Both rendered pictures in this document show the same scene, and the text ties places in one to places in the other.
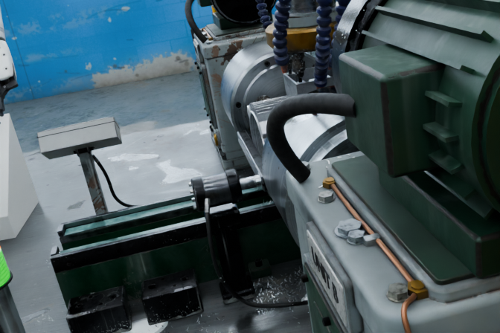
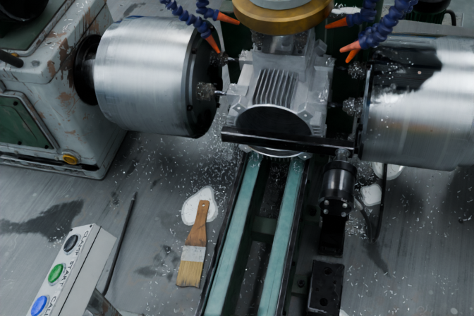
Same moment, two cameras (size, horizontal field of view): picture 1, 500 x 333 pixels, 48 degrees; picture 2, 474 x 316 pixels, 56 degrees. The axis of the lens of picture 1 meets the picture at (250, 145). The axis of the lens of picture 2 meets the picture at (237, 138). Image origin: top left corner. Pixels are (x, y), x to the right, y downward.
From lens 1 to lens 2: 1.00 m
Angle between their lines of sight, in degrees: 56
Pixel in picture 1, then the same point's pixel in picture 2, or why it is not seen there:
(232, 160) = (102, 165)
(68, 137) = (77, 294)
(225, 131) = (89, 144)
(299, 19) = not seen: outside the picture
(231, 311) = (353, 255)
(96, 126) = (91, 251)
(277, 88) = (202, 69)
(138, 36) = not seen: outside the picture
